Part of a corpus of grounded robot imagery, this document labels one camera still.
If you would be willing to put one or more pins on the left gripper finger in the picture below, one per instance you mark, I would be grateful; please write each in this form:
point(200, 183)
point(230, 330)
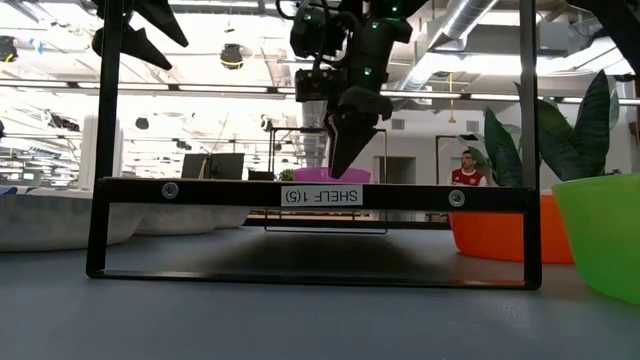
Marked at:
point(147, 47)
point(157, 20)

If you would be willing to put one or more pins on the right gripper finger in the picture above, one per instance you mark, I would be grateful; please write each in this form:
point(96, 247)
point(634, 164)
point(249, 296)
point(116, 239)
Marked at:
point(331, 145)
point(352, 142)

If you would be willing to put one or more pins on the purple plastic bowl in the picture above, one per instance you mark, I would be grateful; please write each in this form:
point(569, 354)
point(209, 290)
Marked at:
point(310, 175)

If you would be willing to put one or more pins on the orange plastic bowl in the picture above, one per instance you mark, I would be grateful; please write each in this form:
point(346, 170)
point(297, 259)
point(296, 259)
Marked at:
point(490, 235)

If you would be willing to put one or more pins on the green plastic bowl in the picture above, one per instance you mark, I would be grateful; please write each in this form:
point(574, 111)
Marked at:
point(605, 235)

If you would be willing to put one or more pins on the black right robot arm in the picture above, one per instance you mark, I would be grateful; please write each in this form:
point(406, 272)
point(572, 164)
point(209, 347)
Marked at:
point(372, 45)

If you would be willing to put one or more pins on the white shelf label sticker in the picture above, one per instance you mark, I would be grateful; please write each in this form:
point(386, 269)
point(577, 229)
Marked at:
point(322, 195)

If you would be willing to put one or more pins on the long ceiling light strip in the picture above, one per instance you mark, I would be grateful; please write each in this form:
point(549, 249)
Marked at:
point(225, 88)

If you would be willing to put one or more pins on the dark computer monitor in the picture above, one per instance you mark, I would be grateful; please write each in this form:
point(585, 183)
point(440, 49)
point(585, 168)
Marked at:
point(227, 166)
point(194, 166)

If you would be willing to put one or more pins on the person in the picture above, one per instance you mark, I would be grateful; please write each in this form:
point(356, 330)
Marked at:
point(467, 177)

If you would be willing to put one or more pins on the blue table mat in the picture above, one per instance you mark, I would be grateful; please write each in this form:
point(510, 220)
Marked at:
point(300, 325)

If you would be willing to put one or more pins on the silver ventilation duct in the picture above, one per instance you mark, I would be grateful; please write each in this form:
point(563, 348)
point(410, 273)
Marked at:
point(314, 140)
point(465, 20)

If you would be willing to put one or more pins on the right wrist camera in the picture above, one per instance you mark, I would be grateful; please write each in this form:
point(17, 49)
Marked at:
point(320, 86)

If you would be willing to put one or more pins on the black aluminium table frame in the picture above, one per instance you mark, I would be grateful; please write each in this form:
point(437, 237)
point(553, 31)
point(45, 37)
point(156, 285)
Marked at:
point(425, 225)

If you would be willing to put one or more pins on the black frame wooden shelf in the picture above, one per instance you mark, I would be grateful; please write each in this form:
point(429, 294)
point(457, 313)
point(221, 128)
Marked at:
point(225, 195)

